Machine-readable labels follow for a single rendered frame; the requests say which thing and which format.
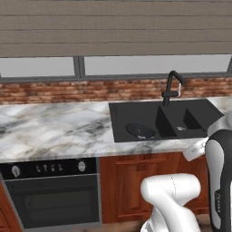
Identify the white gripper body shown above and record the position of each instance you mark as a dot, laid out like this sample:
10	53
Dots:
195	149

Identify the black kitchen sink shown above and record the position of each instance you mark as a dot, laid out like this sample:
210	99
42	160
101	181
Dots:
136	114

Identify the silver oven knob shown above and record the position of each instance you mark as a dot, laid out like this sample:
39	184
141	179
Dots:
15	171
81	166

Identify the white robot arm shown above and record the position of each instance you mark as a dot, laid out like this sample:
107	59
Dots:
169	193

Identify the grey-framed window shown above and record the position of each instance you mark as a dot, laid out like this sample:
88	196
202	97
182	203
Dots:
145	65

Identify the black sink tap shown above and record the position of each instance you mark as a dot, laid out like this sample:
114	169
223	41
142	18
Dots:
168	90

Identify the red-brown wooden cupboard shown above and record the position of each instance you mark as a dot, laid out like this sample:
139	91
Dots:
6	214

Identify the wide red-brown wooden cupboard door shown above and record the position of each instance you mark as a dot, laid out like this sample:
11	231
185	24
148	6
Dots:
127	190

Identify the black oven door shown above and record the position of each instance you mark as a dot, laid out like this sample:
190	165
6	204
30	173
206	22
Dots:
54	202

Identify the grey-brown window blind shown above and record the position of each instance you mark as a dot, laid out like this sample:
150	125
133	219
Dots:
114	27

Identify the black built-in oven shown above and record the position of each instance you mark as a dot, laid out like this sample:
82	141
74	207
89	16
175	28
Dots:
51	196

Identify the narrow red-brown wooden cupboard door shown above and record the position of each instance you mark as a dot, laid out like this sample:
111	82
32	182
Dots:
198	169

